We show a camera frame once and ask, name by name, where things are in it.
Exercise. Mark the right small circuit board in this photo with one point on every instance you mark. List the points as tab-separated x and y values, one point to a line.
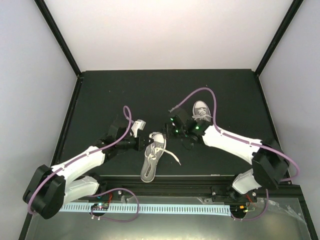
243	208

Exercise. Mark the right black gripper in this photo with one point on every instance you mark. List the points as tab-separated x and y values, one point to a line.
168	129

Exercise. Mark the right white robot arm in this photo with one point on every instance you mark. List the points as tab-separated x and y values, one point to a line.
268	165

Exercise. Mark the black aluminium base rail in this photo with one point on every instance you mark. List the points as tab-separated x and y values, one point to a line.
217	188

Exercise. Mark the left small circuit board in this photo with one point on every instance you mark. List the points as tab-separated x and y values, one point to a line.
99	206

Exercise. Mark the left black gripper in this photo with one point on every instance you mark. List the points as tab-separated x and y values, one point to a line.
141	145

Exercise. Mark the left black frame post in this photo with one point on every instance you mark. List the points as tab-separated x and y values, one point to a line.
50	21

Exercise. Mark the black frame post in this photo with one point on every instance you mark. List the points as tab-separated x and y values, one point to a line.
50	21
281	30

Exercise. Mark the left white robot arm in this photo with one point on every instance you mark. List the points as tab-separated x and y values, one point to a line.
50	188

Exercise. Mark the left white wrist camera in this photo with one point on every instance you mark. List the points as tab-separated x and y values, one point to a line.
137	125

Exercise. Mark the right black frame post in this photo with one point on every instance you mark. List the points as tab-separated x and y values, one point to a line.
281	30

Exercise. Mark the white slotted cable duct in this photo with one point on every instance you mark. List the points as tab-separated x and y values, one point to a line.
143	208

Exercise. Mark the grey sneaker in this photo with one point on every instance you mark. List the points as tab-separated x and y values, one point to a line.
152	156
201	111

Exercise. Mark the small circuit board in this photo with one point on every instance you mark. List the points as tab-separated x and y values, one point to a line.
243	208
99	206

